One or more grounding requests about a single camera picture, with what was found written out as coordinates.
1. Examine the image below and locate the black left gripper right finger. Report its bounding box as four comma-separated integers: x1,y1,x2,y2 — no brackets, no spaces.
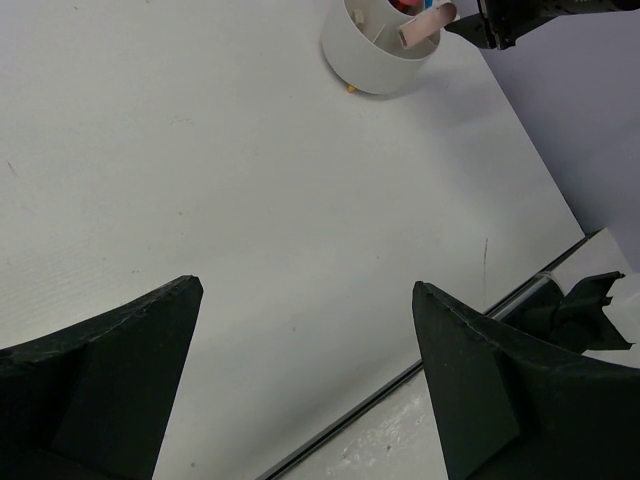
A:
412,282,639,479

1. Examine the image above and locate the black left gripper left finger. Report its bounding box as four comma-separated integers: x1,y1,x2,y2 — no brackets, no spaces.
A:
1,276,203,479

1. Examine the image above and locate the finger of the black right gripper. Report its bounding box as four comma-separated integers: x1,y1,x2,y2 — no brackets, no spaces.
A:
445,13,493,49

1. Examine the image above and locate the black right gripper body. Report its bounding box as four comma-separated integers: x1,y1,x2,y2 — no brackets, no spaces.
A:
478,0,639,50

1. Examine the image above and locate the orange highlighter cap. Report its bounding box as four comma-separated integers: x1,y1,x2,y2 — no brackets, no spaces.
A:
390,0,420,14

